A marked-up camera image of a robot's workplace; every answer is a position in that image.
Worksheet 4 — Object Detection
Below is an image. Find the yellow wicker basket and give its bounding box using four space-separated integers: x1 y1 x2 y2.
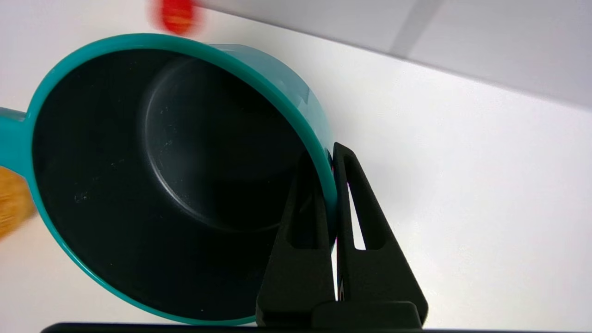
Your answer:
0 166 37 241

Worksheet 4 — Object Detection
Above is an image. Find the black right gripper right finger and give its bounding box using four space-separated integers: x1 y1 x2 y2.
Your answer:
333 142 429 325

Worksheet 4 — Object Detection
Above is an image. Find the red toy pepper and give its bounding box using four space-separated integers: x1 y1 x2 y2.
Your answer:
150 0 204 36

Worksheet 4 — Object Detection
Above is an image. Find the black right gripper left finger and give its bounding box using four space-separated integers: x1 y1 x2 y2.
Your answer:
256 153 337 327

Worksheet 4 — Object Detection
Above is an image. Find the teal saucepan with handle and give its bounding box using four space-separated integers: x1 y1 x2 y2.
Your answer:
0 33 338 326

